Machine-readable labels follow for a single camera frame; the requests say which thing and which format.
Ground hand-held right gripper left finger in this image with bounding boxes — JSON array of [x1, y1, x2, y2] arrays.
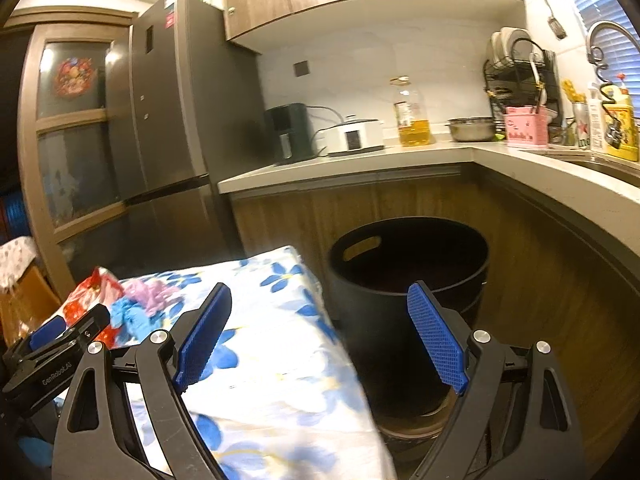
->
[[52, 282, 233, 480]]

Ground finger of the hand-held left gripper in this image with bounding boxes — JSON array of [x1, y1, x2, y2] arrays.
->
[[27, 316, 68, 350], [0, 304, 112, 378]]

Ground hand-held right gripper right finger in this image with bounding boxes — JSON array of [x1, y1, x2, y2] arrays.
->
[[406, 281, 583, 480]]

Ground red white snack bag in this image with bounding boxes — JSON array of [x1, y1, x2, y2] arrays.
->
[[62, 266, 126, 348]]

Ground black trash bin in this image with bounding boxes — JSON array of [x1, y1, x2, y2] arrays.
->
[[327, 216, 490, 418]]

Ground blue plastic bag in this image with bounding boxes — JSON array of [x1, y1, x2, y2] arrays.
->
[[107, 297, 156, 341]]

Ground purple plastic bag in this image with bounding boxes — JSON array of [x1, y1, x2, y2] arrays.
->
[[122, 277, 181, 311]]

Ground orange chair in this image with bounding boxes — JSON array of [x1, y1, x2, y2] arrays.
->
[[0, 265, 61, 346]]

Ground person's blue clothing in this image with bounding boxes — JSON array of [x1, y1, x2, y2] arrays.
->
[[17, 437, 53, 457]]

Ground polka dot cloth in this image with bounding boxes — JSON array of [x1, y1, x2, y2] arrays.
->
[[0, 237, 38, 291]]

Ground blue floral white tablecloth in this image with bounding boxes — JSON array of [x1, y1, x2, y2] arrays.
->
[[55, 245, 398, 480]]

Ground round brown stand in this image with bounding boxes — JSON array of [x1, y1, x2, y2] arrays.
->
[[372, 390, 461, 456]]

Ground kitchen counter with wooden cabinets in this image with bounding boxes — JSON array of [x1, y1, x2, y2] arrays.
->
[[217, 140, 640, 480]]

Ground wooden framed glass door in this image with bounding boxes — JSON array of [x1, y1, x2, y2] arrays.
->
[[15, 10, 136, 301]]

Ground cooking oil bottle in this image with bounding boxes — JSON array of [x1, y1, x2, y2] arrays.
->
[[391, 76, 433, 148]]

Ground steel mixing bowl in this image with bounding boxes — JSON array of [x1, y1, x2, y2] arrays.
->
[[446, 116, 497, 143]]

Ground black air fryer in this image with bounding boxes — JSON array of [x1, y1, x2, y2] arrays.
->
[[263, 102, 316, 166]]

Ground white electric cooker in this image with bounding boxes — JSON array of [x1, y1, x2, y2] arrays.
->
[[322, 117, 386, 157]]

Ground grey steel refrigerator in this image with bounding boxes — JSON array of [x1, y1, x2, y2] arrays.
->
[[106, 0, 263, 281]]

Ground pink utensil holder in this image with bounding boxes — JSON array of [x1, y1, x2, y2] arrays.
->
[[502, 106, 548, 148]]

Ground steel kitchen sink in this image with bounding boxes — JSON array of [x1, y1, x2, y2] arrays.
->
[[520, 147, 640, 188]]

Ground red round door sticker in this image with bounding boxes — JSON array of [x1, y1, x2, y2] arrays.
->
[[54, 57, 97, 95]]

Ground white bottle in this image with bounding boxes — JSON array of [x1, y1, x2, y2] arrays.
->
[[586, 85, 604, 152]]

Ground white plastic spoon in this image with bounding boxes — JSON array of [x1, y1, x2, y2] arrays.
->
[[531, 62, 544, 111]]

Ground yellow detergent bottle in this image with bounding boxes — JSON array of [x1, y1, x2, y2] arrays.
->
[[600, 85, 640, 162]]

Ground hanging metal spatula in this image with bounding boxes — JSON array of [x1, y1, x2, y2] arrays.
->
[[530, 0, 568, 41]]

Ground steel kitchen faucet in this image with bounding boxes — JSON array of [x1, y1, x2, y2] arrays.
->
[[586, 20, 640, 68]]

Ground window blinds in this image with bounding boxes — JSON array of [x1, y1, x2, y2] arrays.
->
[[565, 0, 640, 93]]

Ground black coiled faucet hose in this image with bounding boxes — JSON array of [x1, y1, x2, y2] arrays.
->
[[589, 46, 626, 148]]

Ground black wire dish rack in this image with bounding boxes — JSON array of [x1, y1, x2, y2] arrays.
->
[[482, 27, 561, 121]]

